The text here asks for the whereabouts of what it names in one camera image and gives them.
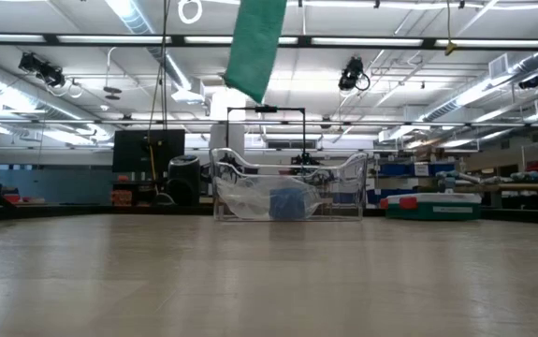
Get black hanging cable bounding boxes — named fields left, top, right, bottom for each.
left=146, top=0, right=171, bottom=198

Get blue storage bins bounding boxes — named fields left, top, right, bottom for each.
left=374, top=161, right=457, bottom=179

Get overhead light bar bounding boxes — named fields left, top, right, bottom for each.
left=0, top=32, right=538, bottom=51

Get black monitor screen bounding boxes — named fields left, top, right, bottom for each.
left=111, top=128, right=186, bottom=173

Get wooden workbench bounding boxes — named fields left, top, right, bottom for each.
left=453, top=182, right=538, bottom=210

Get white cable loop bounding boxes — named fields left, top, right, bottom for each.
left=177, top=0, right=203, bottom=25

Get orange storage boxes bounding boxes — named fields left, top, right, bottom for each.
left=110, top=175, right=134, bottom=207

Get teal elastic bandage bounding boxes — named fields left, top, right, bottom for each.
left=223, top=0, right=289, bottom=105

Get blue bandage roll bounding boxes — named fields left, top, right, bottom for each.
left=268, top=187, right=308, bottom=220

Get yellow hanging plug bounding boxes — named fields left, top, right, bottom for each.
left=443, top=0, right=458, bottom=57

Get clear plastic bin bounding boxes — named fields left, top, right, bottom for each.
left=209, top=147, right=370, bottom=223

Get black rounded chair back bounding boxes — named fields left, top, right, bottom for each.
left=167, top=155, right=203, bottom=208

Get white ceiling vent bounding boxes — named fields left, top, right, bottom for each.
left=487, top=53, right=511, bottom=81

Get clear plastic bag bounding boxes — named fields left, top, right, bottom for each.
left=215, top=176, right=324, bottom=221

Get silver ventilation duct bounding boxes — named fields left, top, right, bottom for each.
left=420, top=49, right=538, bottom=123

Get black background station frame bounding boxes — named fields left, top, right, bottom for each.
left=225, top=105, right=308, bottom=166

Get black aluminium frame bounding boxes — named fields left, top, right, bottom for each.
left=0, top=204, right=538, bottom=227

